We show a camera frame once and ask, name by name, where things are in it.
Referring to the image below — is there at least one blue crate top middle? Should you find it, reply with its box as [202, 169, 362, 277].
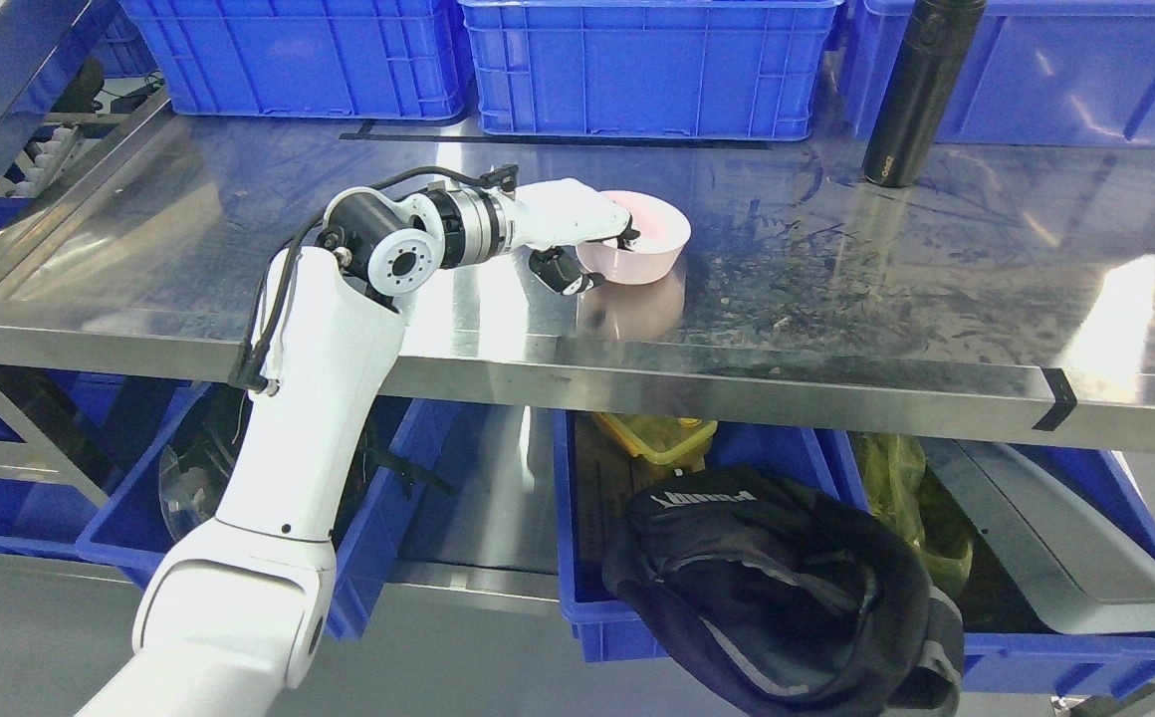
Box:
[462, 1, 841, 141]

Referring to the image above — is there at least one pink ikea bowl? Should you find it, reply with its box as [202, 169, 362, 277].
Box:
[575, 191, 692, 286]

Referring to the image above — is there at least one blue crate top right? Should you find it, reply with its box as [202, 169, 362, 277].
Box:
[841, 0, 1155, 151]

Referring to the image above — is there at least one blue bin lower left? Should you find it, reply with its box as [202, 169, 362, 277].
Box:
[76, 386, 462, 641]

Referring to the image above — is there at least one black cap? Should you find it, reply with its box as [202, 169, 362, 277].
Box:
[603, 466, 964, 716]

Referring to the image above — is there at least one black helmet with visor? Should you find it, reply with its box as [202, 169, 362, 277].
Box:
[157, 384, 253, 542]

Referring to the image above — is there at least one yellow green plastic bag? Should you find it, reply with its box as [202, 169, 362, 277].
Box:
[847, 432, 975, 598]

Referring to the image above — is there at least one blue crate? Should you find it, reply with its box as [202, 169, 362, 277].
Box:
[121, 1, 474, 120]
[841, 0, 1155, 151]
[462, 1, 841, 141]

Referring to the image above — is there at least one blue crate top left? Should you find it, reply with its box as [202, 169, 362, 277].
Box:
[121, 1, 474, 120]

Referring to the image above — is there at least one blue bin lower middle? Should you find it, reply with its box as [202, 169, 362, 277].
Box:
[552, 411, 864, 663]

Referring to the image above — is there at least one steel shelf rack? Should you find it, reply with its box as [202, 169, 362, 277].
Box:
[0, 100, 1155, 453]

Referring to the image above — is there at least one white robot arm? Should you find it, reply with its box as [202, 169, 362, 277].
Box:
[81, 219, 405, 716]

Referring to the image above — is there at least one blue bin lower right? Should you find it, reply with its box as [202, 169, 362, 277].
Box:
[815, 428, 1155, 700]

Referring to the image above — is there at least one grey flat panel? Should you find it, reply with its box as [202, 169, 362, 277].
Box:
[921, 436, 1155, 634]

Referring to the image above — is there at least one blue bin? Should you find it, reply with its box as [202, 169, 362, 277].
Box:
[815, 428, 1155, 700]
[552, 411, 864, 663]
[76, 386, 462, 641]

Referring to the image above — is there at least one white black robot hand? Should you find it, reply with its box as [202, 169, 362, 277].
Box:
[508, 178, 640, 296]

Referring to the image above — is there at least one black thermos bottle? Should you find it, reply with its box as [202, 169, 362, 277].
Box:
[860, 1, 986, 189]

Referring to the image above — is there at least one yellow plastic container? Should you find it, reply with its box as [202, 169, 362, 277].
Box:
[590, 412, 720, 471]

